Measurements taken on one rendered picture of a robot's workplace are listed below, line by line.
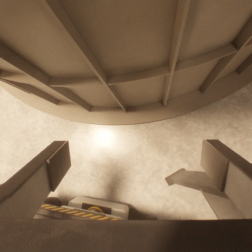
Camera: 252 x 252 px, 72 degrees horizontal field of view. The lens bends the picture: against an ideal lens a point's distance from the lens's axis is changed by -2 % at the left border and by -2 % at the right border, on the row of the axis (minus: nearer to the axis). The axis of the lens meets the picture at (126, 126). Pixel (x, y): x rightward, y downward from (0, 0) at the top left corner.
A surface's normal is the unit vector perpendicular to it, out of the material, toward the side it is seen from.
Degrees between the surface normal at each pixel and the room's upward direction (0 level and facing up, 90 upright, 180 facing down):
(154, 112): 0
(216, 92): 0
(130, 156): 0
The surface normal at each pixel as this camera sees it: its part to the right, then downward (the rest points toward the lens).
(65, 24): 0.99, -0.06
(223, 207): -0.16, -0.14
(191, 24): 0.22, 0.96
